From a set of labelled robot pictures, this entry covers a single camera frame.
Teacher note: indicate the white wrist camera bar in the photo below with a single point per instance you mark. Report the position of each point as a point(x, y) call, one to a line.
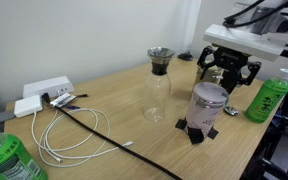
point(244, 41)

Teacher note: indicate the purple connector plug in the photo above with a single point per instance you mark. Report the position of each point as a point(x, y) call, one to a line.
point(71, 107)

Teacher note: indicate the black computer mouse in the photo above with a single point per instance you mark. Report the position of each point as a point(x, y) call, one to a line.
point(185, 56)

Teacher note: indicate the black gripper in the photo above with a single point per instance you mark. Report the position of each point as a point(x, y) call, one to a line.
point(232, 58)

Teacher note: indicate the black equipment rack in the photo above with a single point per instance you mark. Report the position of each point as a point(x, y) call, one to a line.
point(277, 150)

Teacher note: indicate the glass carafe with steel collar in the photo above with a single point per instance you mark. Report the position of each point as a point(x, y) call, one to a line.
point(159, 66)

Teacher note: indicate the green bottle with white label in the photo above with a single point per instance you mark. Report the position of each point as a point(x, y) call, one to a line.
point(7, 160)

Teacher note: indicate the silver white packet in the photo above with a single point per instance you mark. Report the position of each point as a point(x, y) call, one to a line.
point(62, 100)

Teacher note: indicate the tin canister with lavender lid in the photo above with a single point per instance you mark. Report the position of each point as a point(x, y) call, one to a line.
point(204, 110)

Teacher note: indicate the white power strip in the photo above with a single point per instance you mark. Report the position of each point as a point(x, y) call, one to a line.
point(47, 86)

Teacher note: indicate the green tea bottle kanji label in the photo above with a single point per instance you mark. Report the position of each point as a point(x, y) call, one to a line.
point(265, 100)

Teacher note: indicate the white charger adapter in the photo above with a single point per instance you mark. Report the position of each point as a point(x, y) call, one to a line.
point(27, 106)

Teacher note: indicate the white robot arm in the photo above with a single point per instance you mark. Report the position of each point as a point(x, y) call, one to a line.
point(267, 20)

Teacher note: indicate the small shiny metal knob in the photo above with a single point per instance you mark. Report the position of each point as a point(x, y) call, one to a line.
point(231, 110)

